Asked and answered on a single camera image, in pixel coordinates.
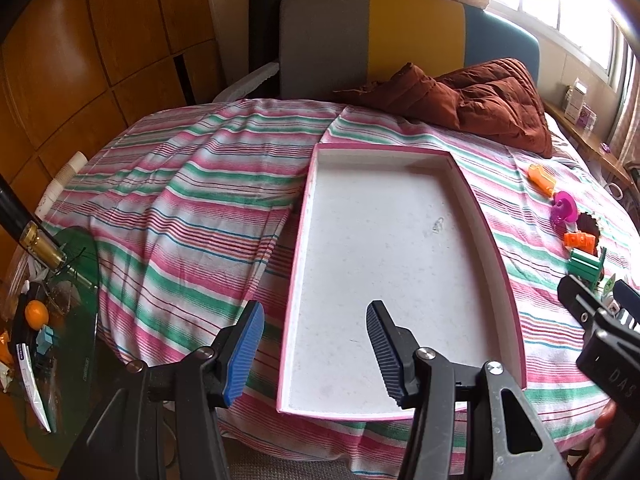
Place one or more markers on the white tray with pink rim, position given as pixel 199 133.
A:
pixel 400 225

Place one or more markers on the magenta plastic toy wheel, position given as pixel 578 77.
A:
pixel 563 209

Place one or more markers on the rust brown quilted blanket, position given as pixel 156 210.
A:
pixel 497 100

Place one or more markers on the orange ridged toy block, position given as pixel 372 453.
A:
pixel 579 240

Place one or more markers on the round glass side table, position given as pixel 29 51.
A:
pixel 61 355

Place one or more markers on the dark brown toy gear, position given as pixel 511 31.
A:
pixel 588 224

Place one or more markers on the purple box on shelf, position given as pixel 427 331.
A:
pixel 586 119

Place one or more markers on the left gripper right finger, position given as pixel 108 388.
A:
pixel 394 348

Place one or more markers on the grey yellow blue headboard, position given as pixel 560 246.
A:
pixel 330 45

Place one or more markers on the person's right hand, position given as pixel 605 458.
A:
pixel 597 443

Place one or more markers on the stack of white cups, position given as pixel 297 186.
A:
pixel 58 183

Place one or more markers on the green plastic toy spool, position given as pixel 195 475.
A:
pixel 586 267

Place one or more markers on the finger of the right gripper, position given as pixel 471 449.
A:
pixel 583 306
pixel 629 301

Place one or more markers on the orange plastic toy piece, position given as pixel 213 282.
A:
pixel 542 179

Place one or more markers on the striped bed sheet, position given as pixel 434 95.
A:
pixel 195 212

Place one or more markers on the orange fruit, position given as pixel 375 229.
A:
pixel 36 314

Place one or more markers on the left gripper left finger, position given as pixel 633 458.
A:
pixel 235 350

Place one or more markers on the white box on shelf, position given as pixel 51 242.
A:
pixel 574 99

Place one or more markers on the window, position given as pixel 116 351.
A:
pixel 587 26

